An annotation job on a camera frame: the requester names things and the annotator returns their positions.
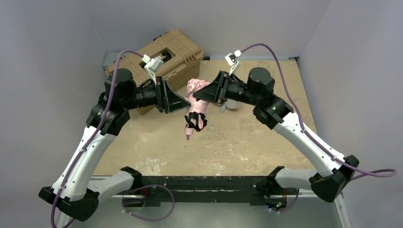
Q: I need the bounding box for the pink grey umbrella case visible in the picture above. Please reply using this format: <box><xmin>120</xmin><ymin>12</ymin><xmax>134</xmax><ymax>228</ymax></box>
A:
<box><xmin>220</xmin><ymin>99</ymin><xmax>241</xmax><ymax>113</ymax></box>

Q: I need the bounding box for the pink umbrella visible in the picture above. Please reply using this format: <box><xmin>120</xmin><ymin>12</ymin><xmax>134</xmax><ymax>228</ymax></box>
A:
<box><xmin>184</xmin><ymin>78</ymin><xmax>210</xmax><ymax>140</ymax></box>

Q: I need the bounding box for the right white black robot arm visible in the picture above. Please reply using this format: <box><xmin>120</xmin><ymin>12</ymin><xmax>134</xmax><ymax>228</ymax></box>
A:
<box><xmin>193</xmin><ymin>67</ymin><xmax>359</xmax><ymax>202</ymax></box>

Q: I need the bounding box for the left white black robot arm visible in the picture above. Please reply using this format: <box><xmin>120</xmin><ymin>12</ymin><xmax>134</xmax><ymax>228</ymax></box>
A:
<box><xmin>39</xmin><ymin>68</ymin><xmax>191</xmax><ymax>221</ymax></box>

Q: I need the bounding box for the tan plastic toolbox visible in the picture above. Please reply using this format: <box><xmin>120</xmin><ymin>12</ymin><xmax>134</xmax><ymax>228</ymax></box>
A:
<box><xmin>105</xmin><ymin>30</ymin><xmax>203</xmax><ymax>114</ymax></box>

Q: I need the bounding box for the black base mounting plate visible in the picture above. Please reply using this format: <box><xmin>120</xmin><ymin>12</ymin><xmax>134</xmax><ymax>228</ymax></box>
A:
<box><xmin>118</xmin><ymin>173</ymin><xmax>297</xmax><ymax>207</ymax></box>

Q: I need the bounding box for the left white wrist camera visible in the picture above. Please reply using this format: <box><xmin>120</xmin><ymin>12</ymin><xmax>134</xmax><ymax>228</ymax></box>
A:
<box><xmin>142</xmin><ymin>54</ymin><xmax>164</xmax><ymax>84</ymax></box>

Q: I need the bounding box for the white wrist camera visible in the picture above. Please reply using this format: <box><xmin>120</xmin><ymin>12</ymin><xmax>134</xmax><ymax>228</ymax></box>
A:
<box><xmin>142</xmin><ymin>54</ymin><xmax>164</xmax><ymax>84</ymax></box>
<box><xmin>224</xmin><ymin>50</ymin><xmax>242</xmax><ymax>75</ymax></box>

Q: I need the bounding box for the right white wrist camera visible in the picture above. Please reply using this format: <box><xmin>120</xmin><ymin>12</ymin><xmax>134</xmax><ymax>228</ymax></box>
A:
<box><xmin>224</xmin><ymin>50</ymin><xmax>242</xmax><ymax>75</ymax></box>

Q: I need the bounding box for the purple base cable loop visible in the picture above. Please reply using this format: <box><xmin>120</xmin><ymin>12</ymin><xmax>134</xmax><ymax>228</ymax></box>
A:
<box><xmin>121</xmin><ymin>185</ymin><xmax>175</xmax><ymax>222</ymax></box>

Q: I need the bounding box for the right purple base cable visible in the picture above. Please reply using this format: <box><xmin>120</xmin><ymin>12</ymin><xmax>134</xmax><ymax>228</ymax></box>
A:
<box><xmin>268</xmin><ymin>186</ymin><xmax>301</xmax><ymax>215</ymax></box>

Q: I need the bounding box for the aluminium frame rail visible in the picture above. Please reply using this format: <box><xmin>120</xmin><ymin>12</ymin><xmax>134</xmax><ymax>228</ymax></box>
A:
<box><xmin>55</xmin><ymin>175</ymin><xmax>352</xmax><ymax>228</ymax></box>

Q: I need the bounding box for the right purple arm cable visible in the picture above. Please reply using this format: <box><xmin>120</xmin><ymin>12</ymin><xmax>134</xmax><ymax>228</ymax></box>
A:
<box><xmin>240</xmin><ymin>42</ymin><xmax>398</xmax><ymax>181</ymax></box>

